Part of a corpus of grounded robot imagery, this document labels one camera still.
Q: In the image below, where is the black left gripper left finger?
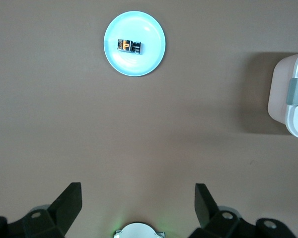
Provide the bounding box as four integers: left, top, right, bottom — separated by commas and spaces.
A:
0, 182, 83, 238

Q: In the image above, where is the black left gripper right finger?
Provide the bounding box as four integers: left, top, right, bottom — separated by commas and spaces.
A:
190, 183, 297, 238

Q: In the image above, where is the orange push-button switch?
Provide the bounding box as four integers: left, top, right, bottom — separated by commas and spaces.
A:
117, 39, 143, 55

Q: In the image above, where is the brown table mat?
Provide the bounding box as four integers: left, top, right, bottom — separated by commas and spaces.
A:
0, 0, 298, 238

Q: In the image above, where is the light blue round plate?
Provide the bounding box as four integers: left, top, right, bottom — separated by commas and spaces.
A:
103, 10, 166, 77

